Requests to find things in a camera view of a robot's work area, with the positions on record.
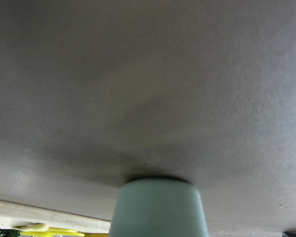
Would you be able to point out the green cup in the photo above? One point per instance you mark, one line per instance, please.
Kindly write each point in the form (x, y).
(158, 207)

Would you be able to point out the yellow plastic knife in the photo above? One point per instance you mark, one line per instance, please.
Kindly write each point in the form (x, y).
(53, 232)

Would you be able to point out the lemon slice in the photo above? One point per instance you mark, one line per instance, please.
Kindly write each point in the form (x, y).
(37, 227)

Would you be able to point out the wooden cutting board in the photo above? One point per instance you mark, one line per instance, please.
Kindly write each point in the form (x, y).
(19, 215)

